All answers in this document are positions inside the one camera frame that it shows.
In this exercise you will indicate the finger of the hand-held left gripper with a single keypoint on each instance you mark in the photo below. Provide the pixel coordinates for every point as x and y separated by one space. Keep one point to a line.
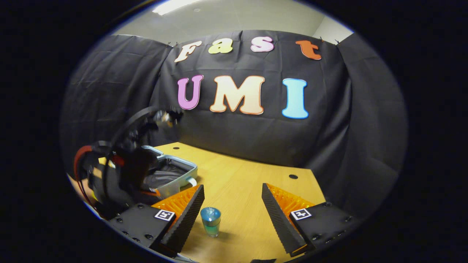
151 192

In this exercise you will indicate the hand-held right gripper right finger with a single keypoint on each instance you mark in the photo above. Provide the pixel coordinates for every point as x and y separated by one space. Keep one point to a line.
281 221

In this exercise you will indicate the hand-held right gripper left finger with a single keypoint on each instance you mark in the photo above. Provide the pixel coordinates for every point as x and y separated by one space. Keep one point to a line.
186 217

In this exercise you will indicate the small blue green bottle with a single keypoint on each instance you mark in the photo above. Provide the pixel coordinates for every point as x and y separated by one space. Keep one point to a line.
211 223

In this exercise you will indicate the light blue suitcase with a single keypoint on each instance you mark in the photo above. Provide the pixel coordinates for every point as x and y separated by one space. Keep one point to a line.
172 171

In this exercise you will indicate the black backdrop cloth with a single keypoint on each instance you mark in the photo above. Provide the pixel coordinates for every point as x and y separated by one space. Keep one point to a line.
256 135

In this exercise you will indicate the ceiling light panel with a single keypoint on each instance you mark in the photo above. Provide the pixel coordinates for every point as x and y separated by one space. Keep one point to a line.
175 5

